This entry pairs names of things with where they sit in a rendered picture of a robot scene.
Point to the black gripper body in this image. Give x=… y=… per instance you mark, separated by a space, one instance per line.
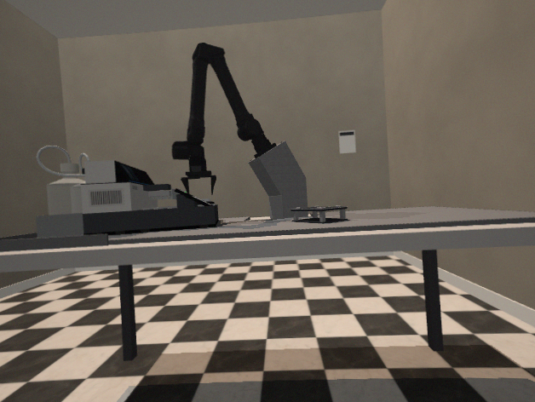
x=198 y=175

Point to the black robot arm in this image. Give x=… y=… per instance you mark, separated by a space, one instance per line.
x=247 y=130

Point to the grey bottle with cap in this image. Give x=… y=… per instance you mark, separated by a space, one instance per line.
x=64 y=196

